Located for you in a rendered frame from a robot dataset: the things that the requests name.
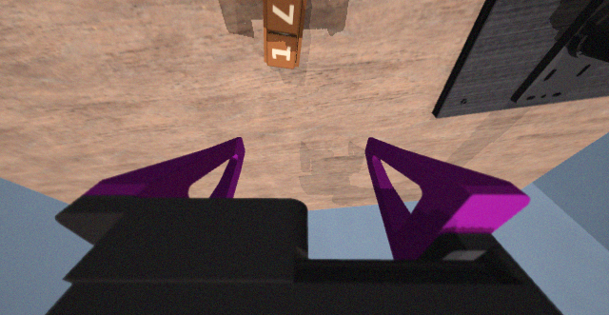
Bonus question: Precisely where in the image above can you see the brown wooden tray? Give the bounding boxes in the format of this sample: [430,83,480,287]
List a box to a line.
[263,0,306,67]

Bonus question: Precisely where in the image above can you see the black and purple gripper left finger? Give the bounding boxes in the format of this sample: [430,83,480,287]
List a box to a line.
[82,137,246,198]

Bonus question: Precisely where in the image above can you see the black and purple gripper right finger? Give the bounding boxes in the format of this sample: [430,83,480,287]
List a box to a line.
[365,137,530,260]

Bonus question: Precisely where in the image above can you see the brown number cube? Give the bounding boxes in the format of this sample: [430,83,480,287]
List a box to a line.
[266,31,298,69]
[265,0,302,35]

